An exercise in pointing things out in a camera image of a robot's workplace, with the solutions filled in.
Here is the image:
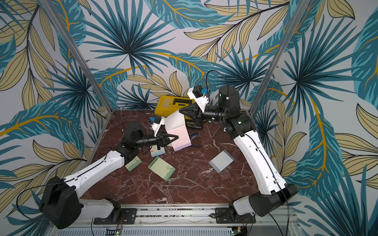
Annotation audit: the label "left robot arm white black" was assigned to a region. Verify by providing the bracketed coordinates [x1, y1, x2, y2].
[39, 122, 179, 229]

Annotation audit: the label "pink memo pad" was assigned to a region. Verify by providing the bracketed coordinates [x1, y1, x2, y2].
[167, 125, 192, 151]

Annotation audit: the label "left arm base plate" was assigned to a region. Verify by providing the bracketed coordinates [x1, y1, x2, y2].
[94, 208, 137, 225]

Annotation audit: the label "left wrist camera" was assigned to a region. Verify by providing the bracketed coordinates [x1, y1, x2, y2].
[151, 115, 165, 137]

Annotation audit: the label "grey white memo pad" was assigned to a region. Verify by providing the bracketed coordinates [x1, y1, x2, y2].
[209, 150, 235, 174]

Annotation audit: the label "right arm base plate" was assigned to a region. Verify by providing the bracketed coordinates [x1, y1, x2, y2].
[210, 207, 256, 224]

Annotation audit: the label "large green memo pad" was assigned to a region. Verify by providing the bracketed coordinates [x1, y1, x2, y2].
[148, 156, 176, 181]

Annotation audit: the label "yellow black toolbox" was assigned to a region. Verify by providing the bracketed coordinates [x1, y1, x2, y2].
[155, 95, 204, 129]

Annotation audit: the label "aluminium front rail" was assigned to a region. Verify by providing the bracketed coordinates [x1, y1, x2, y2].
[45, 204, 305, 236]

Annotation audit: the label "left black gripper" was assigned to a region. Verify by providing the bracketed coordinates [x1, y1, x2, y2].
[134, 129, 178, 150]

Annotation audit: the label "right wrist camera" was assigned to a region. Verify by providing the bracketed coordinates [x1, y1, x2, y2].
[187, 85, 209, 113]

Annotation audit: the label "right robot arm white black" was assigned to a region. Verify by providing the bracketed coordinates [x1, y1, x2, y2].
[179, 86, 297, 216]

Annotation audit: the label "blue topped cream memo pad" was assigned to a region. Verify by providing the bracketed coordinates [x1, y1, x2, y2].
[150, 147, 166, 157]

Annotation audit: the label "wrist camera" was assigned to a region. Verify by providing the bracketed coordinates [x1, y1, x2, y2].
[187, 85, 209, 113]
[151, 115, 165, 137]

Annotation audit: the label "blue handled pliers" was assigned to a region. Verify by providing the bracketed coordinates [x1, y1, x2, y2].
[190, 133, 202, 148]

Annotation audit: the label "small green memo pad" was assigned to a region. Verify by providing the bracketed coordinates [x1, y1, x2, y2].
[125, 156, 142, 172]

